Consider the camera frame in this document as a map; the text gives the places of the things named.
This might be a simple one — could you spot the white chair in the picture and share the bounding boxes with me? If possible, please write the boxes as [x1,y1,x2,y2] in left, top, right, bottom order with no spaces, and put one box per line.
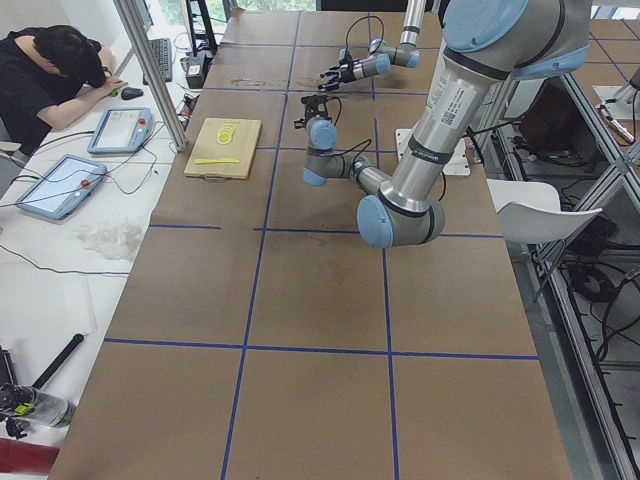
[487,179,602,244]

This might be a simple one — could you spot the black keyboard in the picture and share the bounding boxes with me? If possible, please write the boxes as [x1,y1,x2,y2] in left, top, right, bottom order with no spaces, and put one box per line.
[149,38,173,82]

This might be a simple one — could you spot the yellow plastic knife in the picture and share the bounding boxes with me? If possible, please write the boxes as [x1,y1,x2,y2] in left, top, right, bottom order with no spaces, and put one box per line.
[193,157,241,165]

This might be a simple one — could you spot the clear plastic bottle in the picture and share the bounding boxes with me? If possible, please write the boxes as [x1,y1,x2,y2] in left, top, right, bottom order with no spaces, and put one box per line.
[1,384,76,428]

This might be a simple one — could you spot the white foam strip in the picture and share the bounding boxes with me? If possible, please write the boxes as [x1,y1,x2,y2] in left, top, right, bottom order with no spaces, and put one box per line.
[62,278,97,335]

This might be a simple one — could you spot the black computer mouse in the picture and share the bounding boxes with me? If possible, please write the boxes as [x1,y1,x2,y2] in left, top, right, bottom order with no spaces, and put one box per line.
[120,87,144,101]

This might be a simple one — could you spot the teach pendant tablet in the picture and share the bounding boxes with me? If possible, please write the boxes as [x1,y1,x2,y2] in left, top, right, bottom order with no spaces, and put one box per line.
[14,155,107,220]
[87,107,153,155]

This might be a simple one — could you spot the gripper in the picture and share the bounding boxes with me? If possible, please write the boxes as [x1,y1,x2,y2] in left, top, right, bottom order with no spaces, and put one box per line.
[293,95,333,128]
[318,48,363,91]

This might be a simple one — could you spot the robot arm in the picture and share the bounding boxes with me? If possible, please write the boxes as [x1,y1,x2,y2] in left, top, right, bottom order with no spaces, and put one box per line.
[295,0,592,248]
[318,1,448,92]

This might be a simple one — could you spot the seated person black shirt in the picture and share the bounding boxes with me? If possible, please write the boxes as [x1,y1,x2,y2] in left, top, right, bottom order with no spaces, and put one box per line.
[1,25,125,156]

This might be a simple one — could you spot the aluminium frame post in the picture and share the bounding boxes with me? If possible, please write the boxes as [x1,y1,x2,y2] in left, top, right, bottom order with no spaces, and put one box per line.
[113,0,187,152]

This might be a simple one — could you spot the black box with label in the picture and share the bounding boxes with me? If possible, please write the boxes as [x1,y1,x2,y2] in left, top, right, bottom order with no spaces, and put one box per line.
[185,52,207,89]

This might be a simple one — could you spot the left teach pendant tablet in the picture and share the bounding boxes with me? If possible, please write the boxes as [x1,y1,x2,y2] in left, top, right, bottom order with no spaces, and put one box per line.
[14,155,107,220]

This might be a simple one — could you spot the black stick handle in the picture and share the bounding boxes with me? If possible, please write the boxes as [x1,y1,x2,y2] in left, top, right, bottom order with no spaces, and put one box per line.
[32,333,85,389]

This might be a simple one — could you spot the right teach pendant tablet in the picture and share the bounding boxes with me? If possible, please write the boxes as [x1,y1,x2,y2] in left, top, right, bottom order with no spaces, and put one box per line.
[87,107,153,155]

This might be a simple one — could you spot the crumpled white tissue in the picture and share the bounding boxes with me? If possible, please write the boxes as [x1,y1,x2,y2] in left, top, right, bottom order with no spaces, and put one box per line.
[76,218,143,260]

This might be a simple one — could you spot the bamboo cutting board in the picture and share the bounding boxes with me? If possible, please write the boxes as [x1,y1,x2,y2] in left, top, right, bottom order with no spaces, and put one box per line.
[184,118,262,180]

